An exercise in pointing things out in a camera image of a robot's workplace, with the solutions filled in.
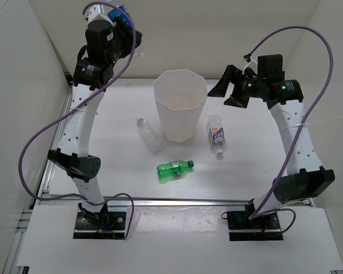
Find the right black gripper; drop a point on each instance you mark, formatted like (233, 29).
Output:
(230, 75)

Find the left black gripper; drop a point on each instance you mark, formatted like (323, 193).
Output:
(127, 39)

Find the clear bottle blue white label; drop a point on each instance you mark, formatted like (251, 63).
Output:
(216, 135)

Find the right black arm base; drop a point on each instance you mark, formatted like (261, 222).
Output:
(263, 228)

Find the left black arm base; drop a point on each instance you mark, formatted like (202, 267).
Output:
(108, 224)

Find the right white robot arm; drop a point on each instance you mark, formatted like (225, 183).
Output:
(303, 175)

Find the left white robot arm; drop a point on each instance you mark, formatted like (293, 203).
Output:
(72, 152)

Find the white faceted plastic bin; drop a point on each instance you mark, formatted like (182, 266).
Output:
(180, 96)

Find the clear plastic water bottle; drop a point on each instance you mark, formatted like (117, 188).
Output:
(150, 137)

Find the green plastic bottle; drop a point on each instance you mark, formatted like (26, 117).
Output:
(174, 169)

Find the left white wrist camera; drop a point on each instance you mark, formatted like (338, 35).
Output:
(97, 12)

